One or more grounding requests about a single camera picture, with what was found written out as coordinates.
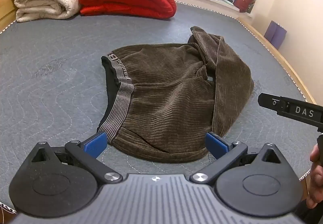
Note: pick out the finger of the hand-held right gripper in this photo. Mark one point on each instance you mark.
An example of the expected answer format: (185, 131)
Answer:
(269, 101)

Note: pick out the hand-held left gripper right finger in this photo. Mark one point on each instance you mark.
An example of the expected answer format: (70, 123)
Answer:
(216, 145)

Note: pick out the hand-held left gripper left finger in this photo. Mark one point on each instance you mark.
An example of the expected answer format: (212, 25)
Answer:
(95, 143)

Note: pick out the person's right hand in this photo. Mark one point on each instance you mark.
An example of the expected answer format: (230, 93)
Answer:
(317, 178)

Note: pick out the purple box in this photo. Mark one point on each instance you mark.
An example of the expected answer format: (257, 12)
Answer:
(275, 33)

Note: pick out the wooden bed frame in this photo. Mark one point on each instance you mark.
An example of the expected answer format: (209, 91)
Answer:
(275, 52)

